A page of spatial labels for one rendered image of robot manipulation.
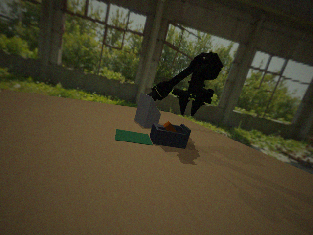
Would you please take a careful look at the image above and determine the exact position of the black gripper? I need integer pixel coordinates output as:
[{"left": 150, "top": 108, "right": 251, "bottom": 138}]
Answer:
[{"left": 172, "top": 78, "right": 212, "bottom": 116}]

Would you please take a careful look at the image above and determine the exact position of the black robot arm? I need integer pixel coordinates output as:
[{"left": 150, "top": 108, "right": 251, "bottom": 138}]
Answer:
[{"left": 148, "top": 52, "right": 223, "bottom": 102}]

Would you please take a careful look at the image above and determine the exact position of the orange l-shaped part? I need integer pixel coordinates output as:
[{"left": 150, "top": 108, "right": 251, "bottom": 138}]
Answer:
[{"left": 163, "top": 122, "right": 176, "bottom": 132}]

